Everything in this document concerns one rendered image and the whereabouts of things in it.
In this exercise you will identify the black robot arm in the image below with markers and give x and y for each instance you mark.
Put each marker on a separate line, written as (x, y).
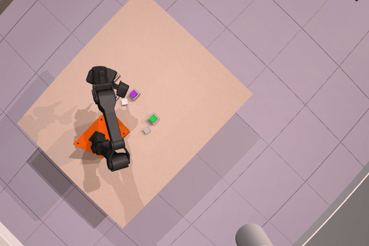
(106, 100)

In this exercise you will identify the green button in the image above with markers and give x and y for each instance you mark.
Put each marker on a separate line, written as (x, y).
(153, 118)

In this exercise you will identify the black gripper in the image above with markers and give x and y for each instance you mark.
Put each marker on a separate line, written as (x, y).
(122, 88)

